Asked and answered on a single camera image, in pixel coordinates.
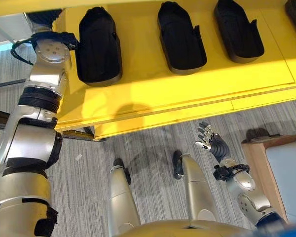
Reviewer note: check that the yellow shelf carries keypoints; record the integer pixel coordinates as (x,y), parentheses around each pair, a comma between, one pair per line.
(162,98)

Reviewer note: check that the white paper scrap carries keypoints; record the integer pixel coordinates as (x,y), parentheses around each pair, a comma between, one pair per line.
(78,157)

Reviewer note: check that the pale plastic box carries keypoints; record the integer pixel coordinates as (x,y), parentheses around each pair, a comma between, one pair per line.
(288,177)

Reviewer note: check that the robot left leg silver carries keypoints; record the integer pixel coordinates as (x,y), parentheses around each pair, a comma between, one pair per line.
(121,197)

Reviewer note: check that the robot left arm silver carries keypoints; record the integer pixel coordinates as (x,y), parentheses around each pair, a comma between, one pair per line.
(29,148)

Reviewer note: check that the robot right arm silver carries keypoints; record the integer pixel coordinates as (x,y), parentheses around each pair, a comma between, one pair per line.
(246,187)

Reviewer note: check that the robot torso silver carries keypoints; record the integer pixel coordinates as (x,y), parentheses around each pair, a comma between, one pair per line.
(187,229)

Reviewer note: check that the wooden stand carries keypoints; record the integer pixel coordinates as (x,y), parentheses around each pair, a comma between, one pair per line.
(256,163)

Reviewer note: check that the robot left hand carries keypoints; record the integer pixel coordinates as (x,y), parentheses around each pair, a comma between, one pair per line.
(44,18)

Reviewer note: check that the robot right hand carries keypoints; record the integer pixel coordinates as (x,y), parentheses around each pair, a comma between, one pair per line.
(218,146)

